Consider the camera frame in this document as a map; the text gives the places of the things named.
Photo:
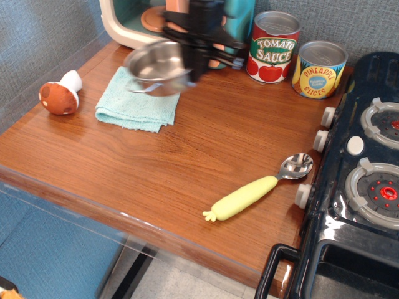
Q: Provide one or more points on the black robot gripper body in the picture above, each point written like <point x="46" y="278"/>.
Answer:
<point x="200" y="24"/>

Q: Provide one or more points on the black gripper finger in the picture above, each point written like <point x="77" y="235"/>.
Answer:
<point x="196" y="60"/>

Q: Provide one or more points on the stainless steel pot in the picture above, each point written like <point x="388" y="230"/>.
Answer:
<point x="158" y="70"/>

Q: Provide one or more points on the tomato sauce can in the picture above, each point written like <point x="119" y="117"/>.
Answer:
<point x="274" y="39"/>

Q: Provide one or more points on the teal toy microwave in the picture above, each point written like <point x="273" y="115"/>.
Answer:
<point x="136" y="23"/>

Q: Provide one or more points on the light blue folded cloth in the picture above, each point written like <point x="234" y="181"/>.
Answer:
<point x="134" y="111"/>

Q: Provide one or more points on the pineapple slices can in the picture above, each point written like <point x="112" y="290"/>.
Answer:
<point x="319" y="67"/>

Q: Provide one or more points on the white stove knob rear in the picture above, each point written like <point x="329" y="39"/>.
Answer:
<point x="328" y="116"/>

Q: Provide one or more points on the white stove knob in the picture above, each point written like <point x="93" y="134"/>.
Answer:
<point x="302" y="195"/>
<point x="320" y="140"/>
<point x="328" y="116"/>

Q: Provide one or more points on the brown plush mushroom toy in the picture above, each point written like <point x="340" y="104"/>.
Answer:
<point x="61" y="98"/>

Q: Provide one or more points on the white stove knob middle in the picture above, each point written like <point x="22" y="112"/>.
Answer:
<point x="320" y="140"/>

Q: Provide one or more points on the white stove knob front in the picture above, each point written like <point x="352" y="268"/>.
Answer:
<point x="302" y="195"/>

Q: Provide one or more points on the metal table leg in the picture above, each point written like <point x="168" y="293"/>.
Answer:
<point x="128" y="271"/>

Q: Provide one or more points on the black toy stove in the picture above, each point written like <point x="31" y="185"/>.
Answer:
<point x="349" y="246"/>

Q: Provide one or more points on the spoon with yellow handle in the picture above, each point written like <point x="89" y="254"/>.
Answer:
<point x="294" y="167"/>

